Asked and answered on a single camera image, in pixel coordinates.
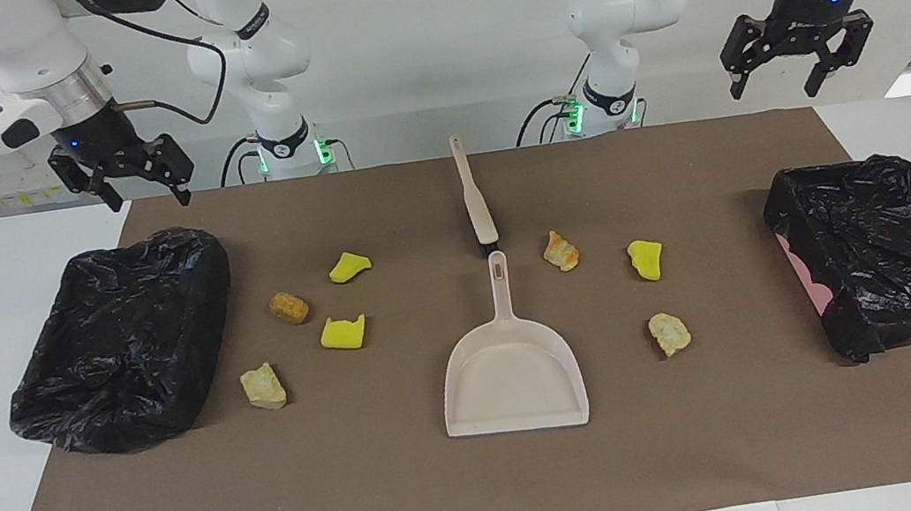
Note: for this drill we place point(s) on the white wall socket box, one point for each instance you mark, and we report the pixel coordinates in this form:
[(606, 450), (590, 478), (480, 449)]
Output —
[(28, 192)]

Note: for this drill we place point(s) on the yellow notched sponge piece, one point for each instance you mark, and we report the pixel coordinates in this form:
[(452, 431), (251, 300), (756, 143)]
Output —
[(342, 335)]

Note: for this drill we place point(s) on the pink plastic bin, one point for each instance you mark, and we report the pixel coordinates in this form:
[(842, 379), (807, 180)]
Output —
[(811, 281)]

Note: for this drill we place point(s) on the pale bread chunk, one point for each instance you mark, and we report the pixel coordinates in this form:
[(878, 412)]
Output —
[(669, 333), (263, 388)]

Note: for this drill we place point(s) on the black plastic trash bag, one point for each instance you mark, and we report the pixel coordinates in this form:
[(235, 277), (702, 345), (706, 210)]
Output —
[(882, 249), (119, 338)]

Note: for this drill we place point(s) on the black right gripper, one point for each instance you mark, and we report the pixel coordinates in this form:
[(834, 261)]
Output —
[(96, 141)]

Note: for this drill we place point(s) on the beige brush black bristles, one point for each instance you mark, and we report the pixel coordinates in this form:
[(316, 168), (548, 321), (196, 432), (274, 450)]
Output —
[(480, 207)]

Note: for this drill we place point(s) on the beige plastic dustpan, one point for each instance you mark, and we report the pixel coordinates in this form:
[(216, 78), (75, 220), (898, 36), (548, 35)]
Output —
[(513, 381)]

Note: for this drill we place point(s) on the brown bread roll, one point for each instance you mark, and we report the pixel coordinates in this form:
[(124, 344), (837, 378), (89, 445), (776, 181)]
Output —
[(289, 308)]

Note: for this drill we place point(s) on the brown table mat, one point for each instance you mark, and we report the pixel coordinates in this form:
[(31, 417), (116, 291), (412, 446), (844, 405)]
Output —
[(452, 488)]

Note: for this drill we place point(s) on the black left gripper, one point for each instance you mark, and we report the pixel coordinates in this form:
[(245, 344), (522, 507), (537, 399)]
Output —
[(809, 10)]

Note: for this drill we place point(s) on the orange striped pastry piece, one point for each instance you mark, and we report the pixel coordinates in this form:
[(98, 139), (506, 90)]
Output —
[(560, 250)]

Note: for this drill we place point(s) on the yellow wedge sponge piece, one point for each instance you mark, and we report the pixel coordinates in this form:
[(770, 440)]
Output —
[(346, 267)]

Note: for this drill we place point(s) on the yellow sponge block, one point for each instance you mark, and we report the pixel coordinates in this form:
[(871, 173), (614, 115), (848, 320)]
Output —
[(646, 259)]

